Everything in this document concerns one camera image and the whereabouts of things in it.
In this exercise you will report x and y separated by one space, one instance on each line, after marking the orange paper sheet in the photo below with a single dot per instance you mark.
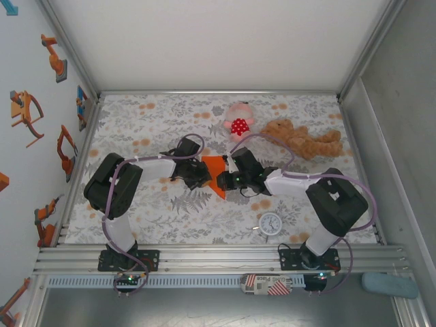
216 163

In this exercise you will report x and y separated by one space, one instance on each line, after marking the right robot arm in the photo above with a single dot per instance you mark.
337 204

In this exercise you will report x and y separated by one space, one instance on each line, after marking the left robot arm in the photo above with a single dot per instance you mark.
112 187

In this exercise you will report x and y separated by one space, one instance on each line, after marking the white alarm clock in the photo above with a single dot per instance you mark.
270 223

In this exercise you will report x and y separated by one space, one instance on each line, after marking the pink doll red dotted dress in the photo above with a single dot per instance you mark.
238 126

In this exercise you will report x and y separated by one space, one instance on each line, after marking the floral print tablecloth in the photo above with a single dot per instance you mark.
170 112

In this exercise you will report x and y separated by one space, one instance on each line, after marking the brown teddy bear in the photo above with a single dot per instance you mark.
306 143

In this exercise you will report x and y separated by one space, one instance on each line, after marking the small LED circuit board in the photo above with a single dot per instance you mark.
129 278
323 275

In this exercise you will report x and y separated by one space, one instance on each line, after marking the grey-blue foam pad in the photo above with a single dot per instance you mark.
388 285

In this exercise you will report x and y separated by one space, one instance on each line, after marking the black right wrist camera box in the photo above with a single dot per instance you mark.
247 160

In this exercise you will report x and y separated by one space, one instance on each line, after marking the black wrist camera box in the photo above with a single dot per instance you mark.
247 160
189 148

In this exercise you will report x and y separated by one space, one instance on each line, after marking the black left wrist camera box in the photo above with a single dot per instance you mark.
189 148

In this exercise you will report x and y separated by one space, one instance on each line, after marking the aluminium profile frame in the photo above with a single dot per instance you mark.
221 259

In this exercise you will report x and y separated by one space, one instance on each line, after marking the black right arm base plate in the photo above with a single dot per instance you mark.
289 260

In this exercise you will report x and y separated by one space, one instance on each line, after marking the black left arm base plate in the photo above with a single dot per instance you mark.
150 260

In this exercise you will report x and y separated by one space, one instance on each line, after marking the blue orange machine wall sticker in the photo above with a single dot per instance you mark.
81 109

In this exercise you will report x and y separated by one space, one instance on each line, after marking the orange chair machine wall sticker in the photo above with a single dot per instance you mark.
22 109

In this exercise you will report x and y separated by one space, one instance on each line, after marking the orange block wall sticker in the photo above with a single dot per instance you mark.
3 182

